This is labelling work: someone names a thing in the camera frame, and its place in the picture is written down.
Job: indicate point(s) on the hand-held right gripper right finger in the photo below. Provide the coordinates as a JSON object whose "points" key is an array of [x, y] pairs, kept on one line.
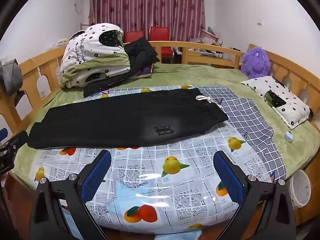
{"points": [[228, 180]]}

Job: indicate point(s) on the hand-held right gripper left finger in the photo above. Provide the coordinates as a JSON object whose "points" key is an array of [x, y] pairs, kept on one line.
{"points": [[96, 177]]}

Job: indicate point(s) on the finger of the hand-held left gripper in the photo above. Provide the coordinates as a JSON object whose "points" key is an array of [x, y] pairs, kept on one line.
{"points": [[2, 134], [18, 141]]}

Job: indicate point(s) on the black pants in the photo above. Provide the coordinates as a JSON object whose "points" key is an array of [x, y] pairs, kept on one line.
{"points": [[112, 122]]}

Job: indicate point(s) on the fruit print plastic tablecloth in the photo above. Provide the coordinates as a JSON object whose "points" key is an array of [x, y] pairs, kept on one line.
{"points": [[150, 180]]}

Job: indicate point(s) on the grey checked cloth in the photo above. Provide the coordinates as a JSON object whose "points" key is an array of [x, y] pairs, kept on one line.
{"points": [[250, 120]]}

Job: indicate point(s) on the white plastic bucket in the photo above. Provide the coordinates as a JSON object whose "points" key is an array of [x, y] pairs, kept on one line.
{"points": [[300, 190]]}

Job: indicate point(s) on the small white blue device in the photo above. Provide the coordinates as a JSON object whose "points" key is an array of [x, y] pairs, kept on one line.
{"points": [[288, 136]]}

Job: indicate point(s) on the light blue cloth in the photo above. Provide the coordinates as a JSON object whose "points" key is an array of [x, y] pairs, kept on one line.
{"points": [[177, 236]]}

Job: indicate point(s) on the black garment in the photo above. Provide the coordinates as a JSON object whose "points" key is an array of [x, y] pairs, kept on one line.
{"points": [[105, 87]]}

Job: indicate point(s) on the white floral pillow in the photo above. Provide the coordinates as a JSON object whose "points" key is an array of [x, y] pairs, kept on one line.
{"points": [[287, 105]]}

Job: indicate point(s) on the white green floral quilt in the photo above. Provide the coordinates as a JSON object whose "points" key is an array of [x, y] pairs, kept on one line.
{"points": [[82, 55]]}

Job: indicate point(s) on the green bed sheet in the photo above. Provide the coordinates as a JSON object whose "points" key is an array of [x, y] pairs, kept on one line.
{"points": [[200, 75]]}

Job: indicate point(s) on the purple white cloth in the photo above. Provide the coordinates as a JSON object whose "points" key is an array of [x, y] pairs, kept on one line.
{"points": [[145, 71]]}

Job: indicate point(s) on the purple plush toy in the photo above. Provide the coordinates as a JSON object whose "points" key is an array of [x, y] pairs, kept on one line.
{"points": [[255, 62]]}

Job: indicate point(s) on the pile of black clothes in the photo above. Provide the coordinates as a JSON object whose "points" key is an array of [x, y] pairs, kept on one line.
{"points": [[141, 52]]}

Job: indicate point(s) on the pile of papers and boxes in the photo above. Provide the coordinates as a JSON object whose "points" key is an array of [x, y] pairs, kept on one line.
{"points": [[210, 40]]}

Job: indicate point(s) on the red chair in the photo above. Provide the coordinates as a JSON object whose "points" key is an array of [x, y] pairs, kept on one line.
{"points": [[160, 33], [133, 36]]}

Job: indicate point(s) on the red patterned curtain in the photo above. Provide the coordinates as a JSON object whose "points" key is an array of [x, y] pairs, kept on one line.
{"points": [[150, 5]]}

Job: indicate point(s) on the wooden bed frame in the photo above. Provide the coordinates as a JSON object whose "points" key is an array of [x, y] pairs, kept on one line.
{"points": [[197, 45]]}

